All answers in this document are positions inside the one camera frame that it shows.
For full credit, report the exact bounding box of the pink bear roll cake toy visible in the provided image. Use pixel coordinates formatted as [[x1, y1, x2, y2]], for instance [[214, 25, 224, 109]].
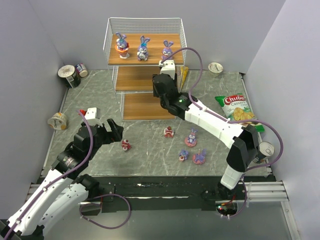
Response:
[[121, 139, 132, 151]]

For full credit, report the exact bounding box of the purple bunny red bow toy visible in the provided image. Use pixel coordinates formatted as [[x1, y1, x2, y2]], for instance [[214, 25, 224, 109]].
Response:
[[161, 40, 174, 60]]

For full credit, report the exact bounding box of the strawberry cake slice toy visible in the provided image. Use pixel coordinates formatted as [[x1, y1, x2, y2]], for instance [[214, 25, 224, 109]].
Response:
[[163, 126, 174, 138]]

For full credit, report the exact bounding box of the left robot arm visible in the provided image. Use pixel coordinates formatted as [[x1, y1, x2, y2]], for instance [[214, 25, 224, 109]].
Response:
[[0, 118, 124, 240]]

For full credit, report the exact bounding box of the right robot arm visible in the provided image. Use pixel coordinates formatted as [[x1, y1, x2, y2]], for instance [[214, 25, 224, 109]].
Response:
[[152, 73, 259, 191]]

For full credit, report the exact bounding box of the yellow snack packet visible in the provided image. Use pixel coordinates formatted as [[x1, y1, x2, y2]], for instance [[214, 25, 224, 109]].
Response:
[[176, 65, 189, 92]]

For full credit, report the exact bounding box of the tipped paper cup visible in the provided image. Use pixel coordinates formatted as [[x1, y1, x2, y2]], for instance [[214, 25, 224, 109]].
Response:
[[47, 112, 68, 131]]

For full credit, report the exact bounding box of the white yogurt cup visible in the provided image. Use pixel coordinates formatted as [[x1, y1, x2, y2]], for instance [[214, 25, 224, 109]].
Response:
[[208, 62, 224, 77]]

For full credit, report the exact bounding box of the purple bunny on pink donut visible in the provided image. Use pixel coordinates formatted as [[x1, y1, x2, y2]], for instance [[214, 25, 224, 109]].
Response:
[[184, 128, 198, 148]]

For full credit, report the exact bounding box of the dark paper cup white lid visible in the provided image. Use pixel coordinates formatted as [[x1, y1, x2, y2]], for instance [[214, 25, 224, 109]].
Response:
[[57, 65, 81, 89]]

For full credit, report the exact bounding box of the small purple bunny cupcake toy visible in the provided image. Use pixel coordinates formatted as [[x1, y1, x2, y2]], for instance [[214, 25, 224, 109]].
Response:
[[179, 149, 189, 162]]

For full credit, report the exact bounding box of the blue white small can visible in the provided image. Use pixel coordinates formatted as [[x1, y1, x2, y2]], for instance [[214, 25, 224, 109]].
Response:
[[74, 63, 88, 78]]

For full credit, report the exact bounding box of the green chips bag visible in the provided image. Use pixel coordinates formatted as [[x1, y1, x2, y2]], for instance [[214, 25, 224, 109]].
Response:
[[214, 93, 256, 121]]

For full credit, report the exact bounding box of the purple bunny candle donut toy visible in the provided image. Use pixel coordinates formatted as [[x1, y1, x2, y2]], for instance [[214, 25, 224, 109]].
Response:
[[192, 148, 207, 165]]

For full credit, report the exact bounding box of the tin can orange label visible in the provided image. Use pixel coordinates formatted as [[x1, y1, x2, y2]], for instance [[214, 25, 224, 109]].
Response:
[[252, 141, 275, 164]]

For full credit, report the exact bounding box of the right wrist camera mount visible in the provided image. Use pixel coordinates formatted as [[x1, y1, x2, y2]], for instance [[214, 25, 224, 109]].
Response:
[[158, 60, 176, 79]]

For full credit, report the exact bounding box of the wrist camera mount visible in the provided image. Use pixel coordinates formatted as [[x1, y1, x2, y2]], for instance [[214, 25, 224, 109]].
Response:
[[77, 107, 105, 128], [158, 60, 176, 79]]

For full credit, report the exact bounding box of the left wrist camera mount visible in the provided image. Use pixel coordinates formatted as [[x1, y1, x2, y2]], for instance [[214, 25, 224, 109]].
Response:
[[77, 107, 105, 128]]

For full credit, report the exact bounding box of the white wire wooden shelf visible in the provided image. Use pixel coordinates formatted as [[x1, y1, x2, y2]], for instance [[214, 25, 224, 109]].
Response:
[[103, 17, 187, 121]]

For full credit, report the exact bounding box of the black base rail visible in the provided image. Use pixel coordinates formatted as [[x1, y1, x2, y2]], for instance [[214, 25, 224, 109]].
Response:
[[34, 174, 251, 218]]

